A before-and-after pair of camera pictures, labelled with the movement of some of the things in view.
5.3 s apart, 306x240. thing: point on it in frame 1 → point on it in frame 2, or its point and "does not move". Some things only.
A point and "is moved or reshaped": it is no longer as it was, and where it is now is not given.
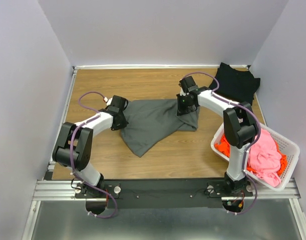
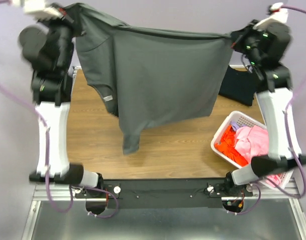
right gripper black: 180,110 → 238,36
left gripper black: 122,124 → 75,31
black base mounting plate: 124,194 does not move
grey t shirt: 148,121 is moved or reshaped
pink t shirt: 264,158 does not move
